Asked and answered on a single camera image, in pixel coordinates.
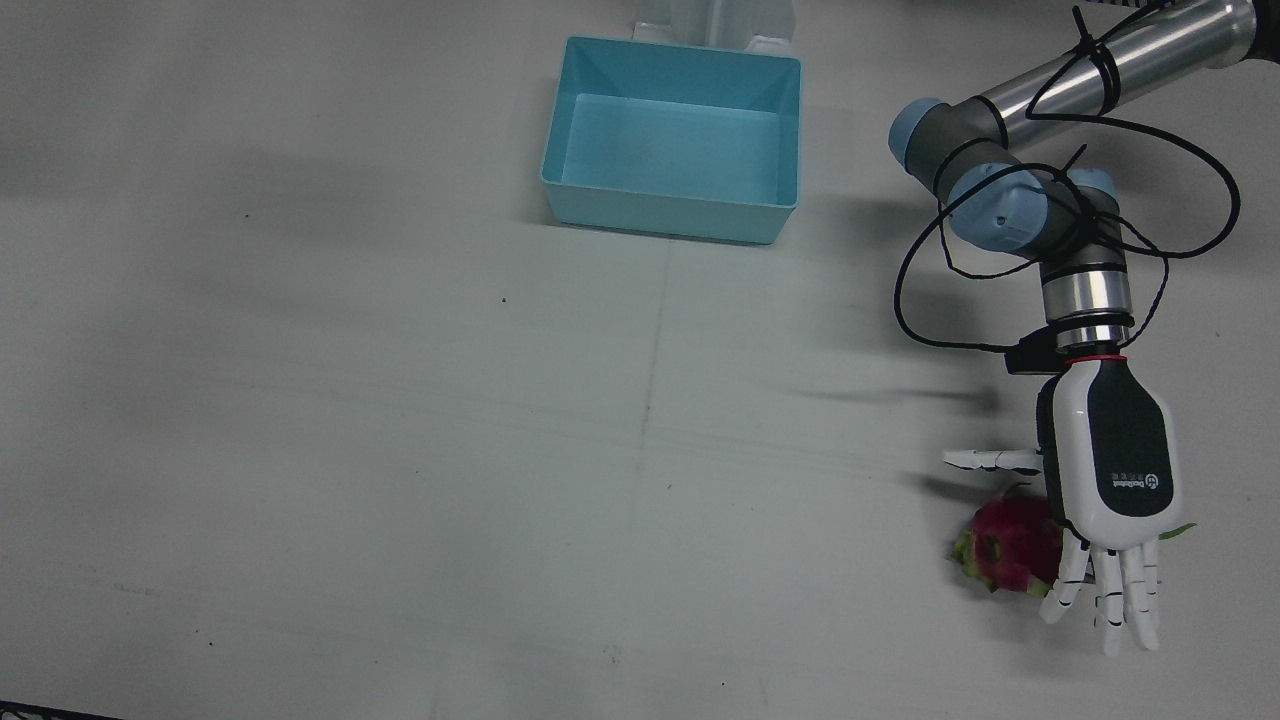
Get white translucent stand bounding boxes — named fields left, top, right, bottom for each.
left=630, top=0, right=798, bottom=53

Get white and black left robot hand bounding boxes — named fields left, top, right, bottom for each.
left=942, top=355, right=1183, bottom=656

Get pink dragon fruit green scales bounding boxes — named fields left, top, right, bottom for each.
left=950, top=483, right=1198, bottom=596

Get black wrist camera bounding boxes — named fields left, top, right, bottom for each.
left=1005, top=328, right=1063, bottom=377

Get light blue plastic bin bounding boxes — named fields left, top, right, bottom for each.
left=540, top=36, right=803, bottom=247

